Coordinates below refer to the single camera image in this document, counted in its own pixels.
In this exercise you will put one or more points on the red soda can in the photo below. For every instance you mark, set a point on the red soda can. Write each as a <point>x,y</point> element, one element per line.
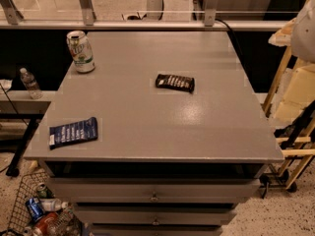
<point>40,228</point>

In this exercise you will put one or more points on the blue blueberry rxbar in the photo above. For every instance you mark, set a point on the blue blueberry rxbar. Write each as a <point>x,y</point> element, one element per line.
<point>73,133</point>

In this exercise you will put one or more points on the grey side bench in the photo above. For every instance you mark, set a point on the grey side bench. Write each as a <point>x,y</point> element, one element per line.
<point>20,116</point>

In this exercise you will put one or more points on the clear plastic water bottle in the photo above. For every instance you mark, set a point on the clear plastic water bottle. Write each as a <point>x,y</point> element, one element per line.
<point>30,83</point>

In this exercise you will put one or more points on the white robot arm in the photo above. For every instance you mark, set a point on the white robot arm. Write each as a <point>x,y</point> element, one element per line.
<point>303,33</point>

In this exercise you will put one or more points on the blue soda can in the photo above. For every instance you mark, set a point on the blue soda can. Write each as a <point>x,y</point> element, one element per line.
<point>35,209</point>

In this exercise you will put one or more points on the metal railing with posts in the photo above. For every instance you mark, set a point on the metal railing with posts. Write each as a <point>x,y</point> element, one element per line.
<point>139,15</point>

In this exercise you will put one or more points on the dark brown chocolate rxbar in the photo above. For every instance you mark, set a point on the dark brown chocolate rxbar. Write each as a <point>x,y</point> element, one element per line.
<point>175,82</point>

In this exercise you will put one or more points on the green can in basket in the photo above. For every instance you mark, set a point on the green can in basket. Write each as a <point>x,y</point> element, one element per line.
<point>43,191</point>

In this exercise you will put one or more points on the plastic bottle in basket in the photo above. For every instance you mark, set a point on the plastic bottle in basket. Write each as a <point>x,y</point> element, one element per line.
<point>53,204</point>

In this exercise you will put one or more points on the grey drawer cabinet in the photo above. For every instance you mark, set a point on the grey drawer cabinet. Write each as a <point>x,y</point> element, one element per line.
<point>166,162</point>

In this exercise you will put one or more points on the green white soda can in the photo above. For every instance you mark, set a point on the green white soda can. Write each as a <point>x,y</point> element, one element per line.
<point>81,51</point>

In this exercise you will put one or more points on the wire mesh basket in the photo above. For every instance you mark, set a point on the wire mesh basket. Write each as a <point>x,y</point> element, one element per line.
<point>21,224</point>

